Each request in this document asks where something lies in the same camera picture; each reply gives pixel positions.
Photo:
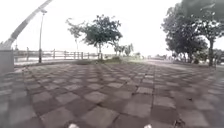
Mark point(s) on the grass strip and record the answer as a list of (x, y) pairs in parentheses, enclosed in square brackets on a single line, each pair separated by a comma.
[(110, 61)]

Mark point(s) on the cluster of small trees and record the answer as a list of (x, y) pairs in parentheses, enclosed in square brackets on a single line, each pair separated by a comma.
[(125, 50)]

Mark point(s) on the checkered grey paved plaza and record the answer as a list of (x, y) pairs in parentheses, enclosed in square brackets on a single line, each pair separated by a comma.
[(110, 96)]

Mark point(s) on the broad leafy tree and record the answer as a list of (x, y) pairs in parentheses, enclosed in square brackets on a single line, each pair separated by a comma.
[(100, 31)]

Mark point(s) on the thin sparse tree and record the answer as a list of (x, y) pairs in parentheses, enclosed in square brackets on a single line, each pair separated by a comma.
[(76, 31)]

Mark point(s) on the robot's own part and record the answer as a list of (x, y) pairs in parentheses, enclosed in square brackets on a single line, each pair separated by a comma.
[(73, 126), (147, 126)]

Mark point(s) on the street lamp pole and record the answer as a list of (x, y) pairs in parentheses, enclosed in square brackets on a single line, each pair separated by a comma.
[(40, 40)]

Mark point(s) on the group of dark trees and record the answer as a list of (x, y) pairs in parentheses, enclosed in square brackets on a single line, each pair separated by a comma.
[(190, 30)]

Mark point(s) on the slanted pale arch structure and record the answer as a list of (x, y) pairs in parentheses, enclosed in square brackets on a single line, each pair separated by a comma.
[(23, 26)]

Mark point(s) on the grey concrete block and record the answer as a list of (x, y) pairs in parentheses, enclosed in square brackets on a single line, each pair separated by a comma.
[(6, 61)]

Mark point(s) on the wooden rail fence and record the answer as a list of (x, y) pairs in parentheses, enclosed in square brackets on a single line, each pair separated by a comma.
[(66, 55)]

